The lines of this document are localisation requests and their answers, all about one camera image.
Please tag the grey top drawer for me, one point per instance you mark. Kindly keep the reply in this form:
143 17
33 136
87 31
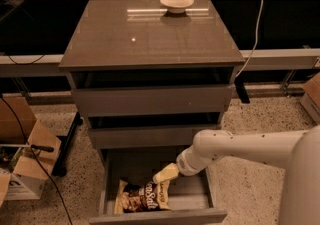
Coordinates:
152 91

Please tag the brown sea salt chip bag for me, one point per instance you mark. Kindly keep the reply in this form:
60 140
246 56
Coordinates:
134 198

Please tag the grey drawer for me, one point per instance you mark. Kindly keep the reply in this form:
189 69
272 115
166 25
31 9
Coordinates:
152 91
150 130
191 199

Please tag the grey drawer cabinet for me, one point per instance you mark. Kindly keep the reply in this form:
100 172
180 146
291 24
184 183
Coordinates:
117 35

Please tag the open cardboard box left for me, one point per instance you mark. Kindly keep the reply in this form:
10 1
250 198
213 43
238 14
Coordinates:
24 171

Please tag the grey middle drawer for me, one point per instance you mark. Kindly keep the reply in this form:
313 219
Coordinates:
150 130

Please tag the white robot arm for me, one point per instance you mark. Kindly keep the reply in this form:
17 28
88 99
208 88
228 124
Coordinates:
297 152

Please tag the white bowl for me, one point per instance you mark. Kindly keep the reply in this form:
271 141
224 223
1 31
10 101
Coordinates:
177 6

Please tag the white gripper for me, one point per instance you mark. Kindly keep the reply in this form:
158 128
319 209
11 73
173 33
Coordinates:
184 165

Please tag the grey bottom drawer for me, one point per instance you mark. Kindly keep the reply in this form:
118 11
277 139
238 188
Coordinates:
191 199

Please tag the black handled tool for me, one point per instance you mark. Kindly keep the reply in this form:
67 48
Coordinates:
32 146

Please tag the black table leg stand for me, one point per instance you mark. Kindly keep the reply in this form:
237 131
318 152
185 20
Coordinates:
66 140

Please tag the cardboard box right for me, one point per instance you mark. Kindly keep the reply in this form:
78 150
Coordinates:
311 98

